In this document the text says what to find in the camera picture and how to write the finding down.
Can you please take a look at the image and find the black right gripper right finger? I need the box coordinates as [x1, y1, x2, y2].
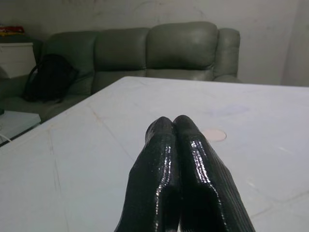
[173, 115, 256, 232]

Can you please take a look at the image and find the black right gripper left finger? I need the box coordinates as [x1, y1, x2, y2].
[113, 116, 181, 232]

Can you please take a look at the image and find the round pale table plug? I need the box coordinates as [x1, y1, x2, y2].
[202, 128, 227, 142]

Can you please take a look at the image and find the white plastic folding table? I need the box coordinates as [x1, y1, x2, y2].
[0, 75, 309, 232]

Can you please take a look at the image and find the grey-green leather sofa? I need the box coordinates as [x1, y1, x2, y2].
[0, 21, 242, 121]

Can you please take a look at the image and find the black backpack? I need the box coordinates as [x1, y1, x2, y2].
[23, 53, 80, 104]

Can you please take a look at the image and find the white drawer cabinet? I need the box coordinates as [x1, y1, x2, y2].
[0, 43, 34, 79]

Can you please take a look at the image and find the red snack packet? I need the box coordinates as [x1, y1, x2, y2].
[0, 25, 25, 34]

